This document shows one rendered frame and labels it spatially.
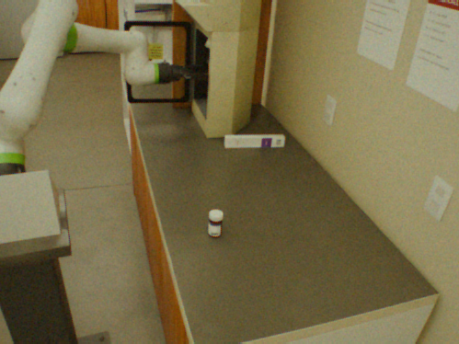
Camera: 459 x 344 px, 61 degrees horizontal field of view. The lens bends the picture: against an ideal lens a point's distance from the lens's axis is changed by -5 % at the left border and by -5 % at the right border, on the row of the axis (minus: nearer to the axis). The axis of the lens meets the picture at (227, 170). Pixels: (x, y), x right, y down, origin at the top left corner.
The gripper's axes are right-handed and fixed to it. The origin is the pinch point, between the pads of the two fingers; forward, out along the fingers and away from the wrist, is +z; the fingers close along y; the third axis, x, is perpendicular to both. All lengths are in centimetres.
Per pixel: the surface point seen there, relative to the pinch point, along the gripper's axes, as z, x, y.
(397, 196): 37, 13, -89
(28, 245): -75, 26, -74
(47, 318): -76, 62, -71
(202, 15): -10.8, -27.8, -15.2
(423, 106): 37, -18, -88
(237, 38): 4.1, -18.9, -15.2
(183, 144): -17.9, 25.7, -19.6
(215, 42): -5.0, -17.1, -15.3
